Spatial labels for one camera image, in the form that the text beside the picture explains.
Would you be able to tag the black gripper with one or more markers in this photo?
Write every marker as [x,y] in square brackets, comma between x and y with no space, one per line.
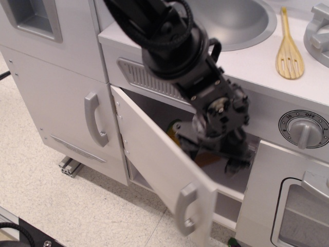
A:
[233,146]

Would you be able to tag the white cabinet door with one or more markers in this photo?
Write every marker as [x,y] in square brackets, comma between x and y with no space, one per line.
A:
[165,167]

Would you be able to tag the silver cabinet door handle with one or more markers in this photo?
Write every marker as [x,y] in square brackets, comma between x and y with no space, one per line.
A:
[186,196]

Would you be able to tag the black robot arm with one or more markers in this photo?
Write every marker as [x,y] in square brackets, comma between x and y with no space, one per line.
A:
[178,51]

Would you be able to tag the yellow green item inside cabinet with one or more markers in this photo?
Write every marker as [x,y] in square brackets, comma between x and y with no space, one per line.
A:
[201,159]

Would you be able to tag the green object on floor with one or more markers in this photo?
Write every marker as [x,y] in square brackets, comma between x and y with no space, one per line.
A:
[232,242]

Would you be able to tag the silver timer knob dial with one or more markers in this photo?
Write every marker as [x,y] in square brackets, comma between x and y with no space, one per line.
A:
[304,129]

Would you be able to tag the white oven door window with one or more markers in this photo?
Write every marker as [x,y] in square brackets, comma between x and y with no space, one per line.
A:
[301,217]

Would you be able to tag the yellow slotted wooden spoon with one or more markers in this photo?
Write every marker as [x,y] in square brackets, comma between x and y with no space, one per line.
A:
[289,62]

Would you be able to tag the white toy kitchen unit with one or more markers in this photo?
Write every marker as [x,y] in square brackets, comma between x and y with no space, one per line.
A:
[246,203]

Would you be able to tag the silver vent grille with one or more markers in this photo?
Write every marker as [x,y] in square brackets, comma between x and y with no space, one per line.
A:
[137,76]

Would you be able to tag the silver toy sink bowl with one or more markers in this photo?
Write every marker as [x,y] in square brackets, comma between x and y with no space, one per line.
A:
[240,24]

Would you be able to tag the silver toy faucet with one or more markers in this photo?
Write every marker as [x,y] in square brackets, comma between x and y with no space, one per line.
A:
[317,43]

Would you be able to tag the aluminium extrusion bar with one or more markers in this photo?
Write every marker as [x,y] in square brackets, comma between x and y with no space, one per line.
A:
[70,166]

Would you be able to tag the silver fridge logo badge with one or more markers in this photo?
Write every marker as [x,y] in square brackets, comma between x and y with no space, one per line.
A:
[78,150]

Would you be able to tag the white toy fridge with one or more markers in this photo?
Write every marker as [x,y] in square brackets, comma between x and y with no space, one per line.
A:
[54,78]

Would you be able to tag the silver fridge dispenser recess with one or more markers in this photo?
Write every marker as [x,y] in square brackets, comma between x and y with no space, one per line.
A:
[39,18]

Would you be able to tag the silver oven door handle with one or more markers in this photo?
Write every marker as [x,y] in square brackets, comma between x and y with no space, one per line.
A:
[316,184]

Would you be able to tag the silver fridge door handle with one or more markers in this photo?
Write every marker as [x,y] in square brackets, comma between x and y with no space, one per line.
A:
[91,104]

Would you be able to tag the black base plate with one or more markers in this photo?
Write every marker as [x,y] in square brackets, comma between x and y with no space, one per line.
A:
[18,232]

